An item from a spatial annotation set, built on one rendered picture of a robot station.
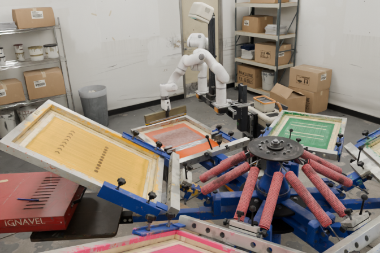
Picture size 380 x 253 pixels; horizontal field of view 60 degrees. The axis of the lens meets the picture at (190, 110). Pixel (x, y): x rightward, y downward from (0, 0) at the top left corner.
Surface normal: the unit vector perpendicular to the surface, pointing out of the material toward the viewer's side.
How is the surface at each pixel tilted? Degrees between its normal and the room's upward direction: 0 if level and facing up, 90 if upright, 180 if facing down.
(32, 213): 0
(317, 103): 90
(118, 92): 90
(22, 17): 89
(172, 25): 90
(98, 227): 0
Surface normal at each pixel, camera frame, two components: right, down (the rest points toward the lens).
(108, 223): -0.04, -0.94
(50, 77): 0.48, 0.25
